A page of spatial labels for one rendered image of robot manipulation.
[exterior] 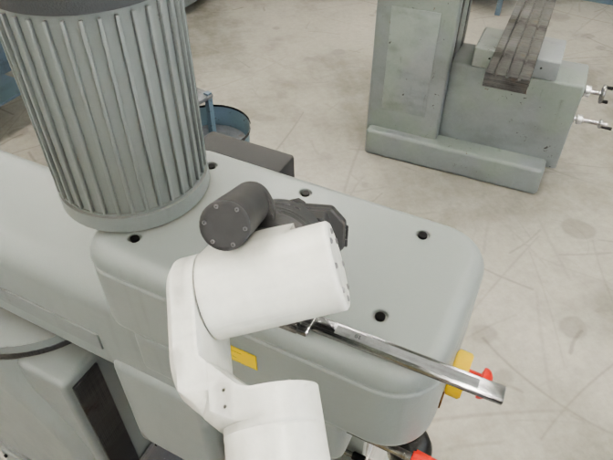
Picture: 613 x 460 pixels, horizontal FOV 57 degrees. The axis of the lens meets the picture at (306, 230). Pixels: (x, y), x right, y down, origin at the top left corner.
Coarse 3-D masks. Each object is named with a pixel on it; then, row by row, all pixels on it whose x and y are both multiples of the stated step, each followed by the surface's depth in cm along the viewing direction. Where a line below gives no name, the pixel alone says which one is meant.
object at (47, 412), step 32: (0, 320) 103; (0, 352) 100; (32, 352) 101; (64, 352) 102; (0, 384) 106; (32, 384) 104; (64, 384) 98; (96, 384) 105; (0, 416) 123; (32, 416) 110; (64, 416) 108; (96, 416) 108; (128, 416) 120; (0, 448) 141; (32, 448) 127; (64, 448) 115; (96, 448) 113; (128, 448) 123
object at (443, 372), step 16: (304, 320) 61; (320, 320) 61; (304, 336) 60; (336, 336) 59; (352, 336) 59; (368, 336) 59; (368, 352) 58; (384, 352) 58; (400, 352) 58; (416, 352) 58; (416, 368) 56; (432, 368) 56; (448, 368) 56; (448, 384) 56; (464, 384) 55; (480, 384) 55; (496, 384) 55; (496, 400) 54
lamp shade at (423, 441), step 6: (426, 432) 94; (420, 438) 92; (426, 438) 93; (402, 444) 92; (408, 444) 91; (414, 444) 91; (420, 444) 91; (426, 444) 92; (408, 450) 91; (414, 450) 91; (420, 450) 91; (426, 450) 92; (390, 456) 94; (396, 456) 92
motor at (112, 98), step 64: (0, 0) 53; (64, 0) 52; (128, 0) 54; (64, 64) 57; (128, 64) 58; (192, 64) 69; (64, 128) 62; (128, 128) 62; (192, 128) 71; (64, 192) 71; (128, 192) 67; (192, 192) 74
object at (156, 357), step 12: (144, 348) 82; (156, 348) 80; (168, 348) 79; (144, 360) 85; (156, 360) 83; (168, 360) 81; (168, 372) 84; (336, 432) 71; (336, 444) 73; (336, 456) 76
